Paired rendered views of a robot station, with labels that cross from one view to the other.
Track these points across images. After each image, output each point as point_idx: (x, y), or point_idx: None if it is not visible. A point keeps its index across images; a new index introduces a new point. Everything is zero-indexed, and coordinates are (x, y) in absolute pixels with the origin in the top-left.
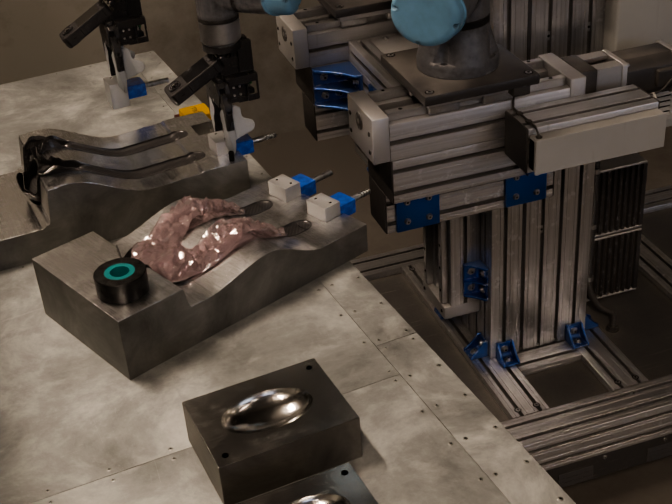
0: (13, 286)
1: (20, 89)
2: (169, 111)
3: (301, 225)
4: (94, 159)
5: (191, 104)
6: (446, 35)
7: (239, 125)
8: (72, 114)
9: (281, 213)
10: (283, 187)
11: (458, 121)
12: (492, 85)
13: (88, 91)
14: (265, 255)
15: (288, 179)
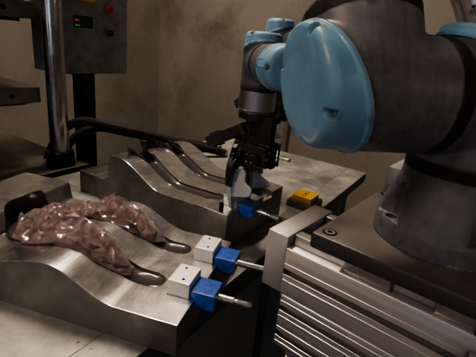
0: None
1: (280, 154)
2: None
3: (157, 280)
4: (175, 165)
5: (326, 197)
6: (315, 127)
7: (239, 187)
8: (271, 170)
9: (171, 262)
10: (197, 245)
11: (379, 307)
12: (428, 284)
13: (299, 168)
14: (42, 263)
15: (214, 244)
